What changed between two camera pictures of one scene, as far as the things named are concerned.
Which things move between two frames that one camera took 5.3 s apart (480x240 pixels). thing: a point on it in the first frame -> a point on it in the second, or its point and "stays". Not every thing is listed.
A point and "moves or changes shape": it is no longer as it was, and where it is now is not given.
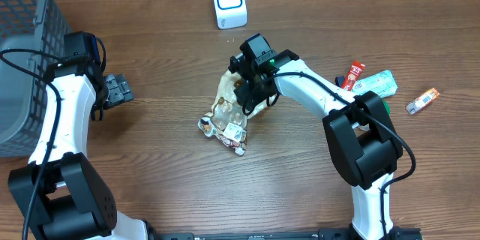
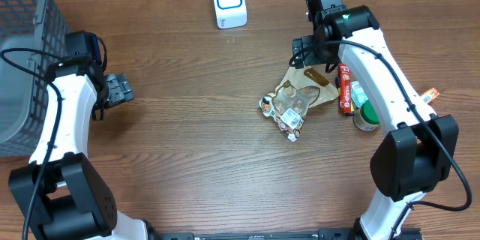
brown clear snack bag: x=232 y=136 -> x=289 y=121
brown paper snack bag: x=226 y=106 moves or changes shape
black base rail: x=395 y=233 stays
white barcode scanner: x=229 y=1 stays
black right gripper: x=253 y=98 -> x=308 y=57
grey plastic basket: x=31 y=18 stays
